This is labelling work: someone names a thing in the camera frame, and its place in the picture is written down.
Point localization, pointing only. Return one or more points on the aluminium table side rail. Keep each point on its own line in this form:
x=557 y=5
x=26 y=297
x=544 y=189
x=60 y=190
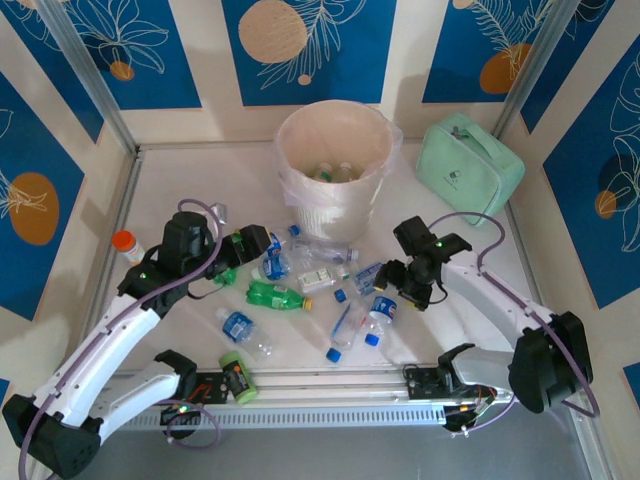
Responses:
x=129 y=190
x=511 y=225

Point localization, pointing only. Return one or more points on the clear water bottle blue label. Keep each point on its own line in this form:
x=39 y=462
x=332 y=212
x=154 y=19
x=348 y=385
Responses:
x=237 y=327

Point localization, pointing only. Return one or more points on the slim bottle white green label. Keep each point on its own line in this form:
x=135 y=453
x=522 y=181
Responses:
x=322 y=172

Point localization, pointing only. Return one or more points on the orange cap pill bottle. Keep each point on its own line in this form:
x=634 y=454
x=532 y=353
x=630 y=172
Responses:
x=125 y=242

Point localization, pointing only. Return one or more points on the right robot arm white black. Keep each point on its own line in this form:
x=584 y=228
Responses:
x=490 y=290

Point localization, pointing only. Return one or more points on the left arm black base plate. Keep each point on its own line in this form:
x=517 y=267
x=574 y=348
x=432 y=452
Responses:
x=210 y=382

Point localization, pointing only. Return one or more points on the aluminium table edge rail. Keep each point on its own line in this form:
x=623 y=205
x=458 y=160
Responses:
x=325 y=387

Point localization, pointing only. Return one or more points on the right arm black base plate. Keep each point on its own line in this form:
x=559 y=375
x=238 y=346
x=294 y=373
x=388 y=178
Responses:
x=420 y=382

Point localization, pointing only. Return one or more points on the aluminium frame post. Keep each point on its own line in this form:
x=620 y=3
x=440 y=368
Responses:
x=535 y=65
x=86 y=65

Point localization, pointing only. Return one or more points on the mint green zip case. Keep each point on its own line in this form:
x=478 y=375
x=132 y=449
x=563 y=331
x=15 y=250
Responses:
x=465 y=165

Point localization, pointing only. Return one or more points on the green plastic bottle yellow cap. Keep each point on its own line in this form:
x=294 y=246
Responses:
x=227 y=277
x=272 y=295

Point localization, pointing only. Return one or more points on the clear bottle blue cap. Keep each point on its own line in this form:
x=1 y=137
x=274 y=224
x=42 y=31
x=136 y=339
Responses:
x=345 y=327

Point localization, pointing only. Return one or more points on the green cylindrical canister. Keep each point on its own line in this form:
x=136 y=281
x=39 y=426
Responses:
x=239 y=377

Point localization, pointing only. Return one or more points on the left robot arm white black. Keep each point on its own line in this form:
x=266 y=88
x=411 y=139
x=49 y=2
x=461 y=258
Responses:
x=100 y=340

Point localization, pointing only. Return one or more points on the white plastic bin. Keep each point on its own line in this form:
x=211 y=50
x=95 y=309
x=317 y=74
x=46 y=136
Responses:
x=330 y=222

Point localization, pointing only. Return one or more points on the grey metal sheet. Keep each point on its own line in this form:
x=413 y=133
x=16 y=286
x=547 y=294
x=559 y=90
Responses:
x=325 y=460

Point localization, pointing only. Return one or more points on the blue label bottle white cap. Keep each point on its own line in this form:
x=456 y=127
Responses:
x=274 y=267

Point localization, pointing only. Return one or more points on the flattened bottle pale blue label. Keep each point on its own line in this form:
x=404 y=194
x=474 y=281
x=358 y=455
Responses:
x=365 y=281

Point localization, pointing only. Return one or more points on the small bottle green white label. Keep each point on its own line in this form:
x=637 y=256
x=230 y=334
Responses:
x=315 y=280

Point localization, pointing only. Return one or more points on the round logo bottle blue cap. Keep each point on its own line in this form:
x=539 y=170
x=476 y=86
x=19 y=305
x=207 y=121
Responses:
x=385 y=309

